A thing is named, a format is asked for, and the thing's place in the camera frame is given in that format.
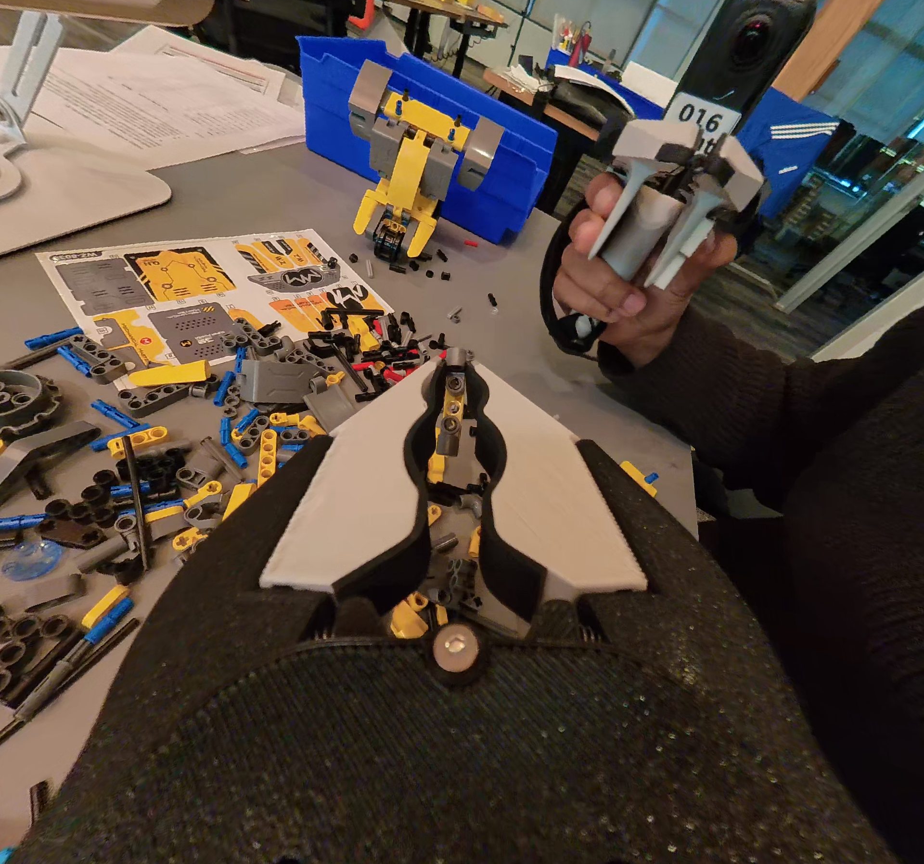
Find yellow grey sticker sheet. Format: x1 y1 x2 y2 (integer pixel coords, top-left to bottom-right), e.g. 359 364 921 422
35 227 396 375

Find white printed papers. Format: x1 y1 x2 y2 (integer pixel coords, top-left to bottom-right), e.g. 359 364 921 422
29 25 309 173

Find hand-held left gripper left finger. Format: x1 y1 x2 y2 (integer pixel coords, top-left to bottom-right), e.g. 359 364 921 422
258 359 443 599

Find scattered small black pins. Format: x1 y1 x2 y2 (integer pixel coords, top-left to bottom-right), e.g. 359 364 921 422
348 232 501 318

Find wooden beam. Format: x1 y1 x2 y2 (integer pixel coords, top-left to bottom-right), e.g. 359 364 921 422
771 0 924 104

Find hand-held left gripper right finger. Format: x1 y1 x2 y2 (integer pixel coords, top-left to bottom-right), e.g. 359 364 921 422
468 362 649 621

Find blue striped jacket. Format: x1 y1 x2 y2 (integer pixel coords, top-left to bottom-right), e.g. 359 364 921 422
735 86 843 221

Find grey yellow connector assembly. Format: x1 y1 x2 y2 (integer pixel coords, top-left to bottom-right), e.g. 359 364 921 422
433 372 477 458

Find white metal stand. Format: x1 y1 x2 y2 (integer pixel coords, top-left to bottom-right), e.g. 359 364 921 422
0 11 174 256

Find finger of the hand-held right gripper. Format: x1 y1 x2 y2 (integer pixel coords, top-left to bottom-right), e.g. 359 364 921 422
588 119 703 260
644 135 768 289

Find person's right forearm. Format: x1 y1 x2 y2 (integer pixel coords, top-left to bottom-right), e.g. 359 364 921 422
598 304 924 511

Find blue plastic bin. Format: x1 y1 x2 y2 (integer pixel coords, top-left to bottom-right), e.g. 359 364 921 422
296 35 559 246

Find wooden background desk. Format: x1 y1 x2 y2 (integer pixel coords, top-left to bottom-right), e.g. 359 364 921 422
481 64 616 144

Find pile of toy building pieces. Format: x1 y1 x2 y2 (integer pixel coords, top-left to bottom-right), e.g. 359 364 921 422
0 307 492 742

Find yellow grey toy vehicle model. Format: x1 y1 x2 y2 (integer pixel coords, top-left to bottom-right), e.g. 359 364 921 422
348 59 506 263

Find person's right hand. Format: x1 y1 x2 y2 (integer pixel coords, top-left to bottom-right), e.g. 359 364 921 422
552 171 739 368

